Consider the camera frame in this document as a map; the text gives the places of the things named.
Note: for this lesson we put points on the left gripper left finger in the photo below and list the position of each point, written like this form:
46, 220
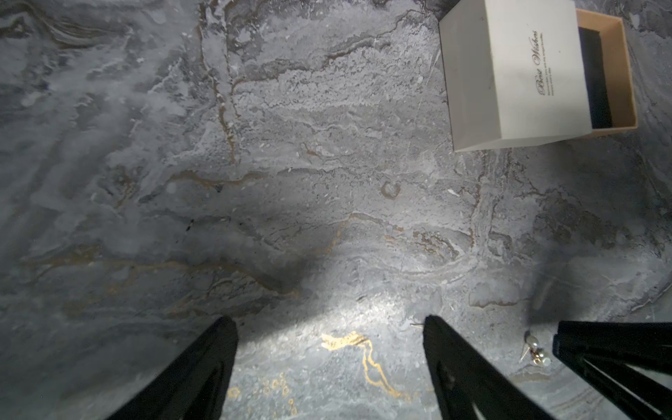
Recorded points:
193, 386

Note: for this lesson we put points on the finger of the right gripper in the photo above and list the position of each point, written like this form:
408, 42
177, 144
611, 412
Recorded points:
608, 356

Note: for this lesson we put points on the pearl earring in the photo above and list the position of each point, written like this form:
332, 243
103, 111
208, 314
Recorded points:
540, 359
530, 347

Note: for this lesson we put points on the white jewelry box sleeve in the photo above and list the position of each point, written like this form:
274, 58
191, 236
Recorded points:
514, 74

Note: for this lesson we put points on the tan jewelry box drawer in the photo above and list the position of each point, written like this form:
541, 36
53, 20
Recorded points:
608, 72

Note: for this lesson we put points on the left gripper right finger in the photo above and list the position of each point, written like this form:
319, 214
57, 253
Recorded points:
466, 385

